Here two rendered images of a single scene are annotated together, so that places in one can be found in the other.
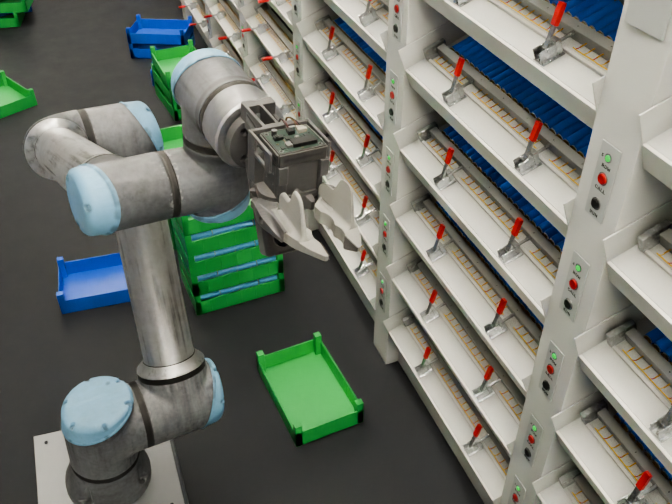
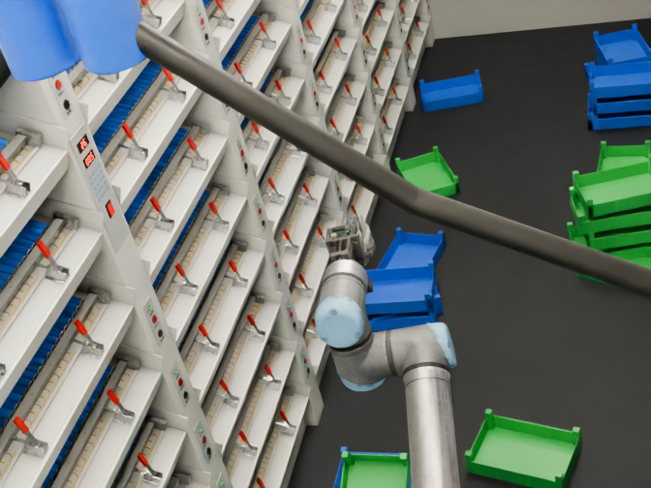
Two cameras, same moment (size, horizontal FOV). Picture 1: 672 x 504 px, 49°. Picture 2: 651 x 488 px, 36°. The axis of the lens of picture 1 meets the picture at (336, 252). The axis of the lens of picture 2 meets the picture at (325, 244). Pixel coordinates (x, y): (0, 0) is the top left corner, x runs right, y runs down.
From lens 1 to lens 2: 2.39 m
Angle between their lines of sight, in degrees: 96
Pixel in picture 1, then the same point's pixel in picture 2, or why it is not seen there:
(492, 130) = (99, 464)
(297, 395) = not seen: outside the picture
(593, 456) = (220, 431)
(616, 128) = (141, 292)
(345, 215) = not seen: hidden behind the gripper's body
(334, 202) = not seen: hidden behind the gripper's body
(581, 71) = (101, 328)
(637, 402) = (205, 365)
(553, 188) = (136, 394)
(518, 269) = (161, 467)
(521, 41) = (81, 377)
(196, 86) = (356, 289)
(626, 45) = (122, 259)
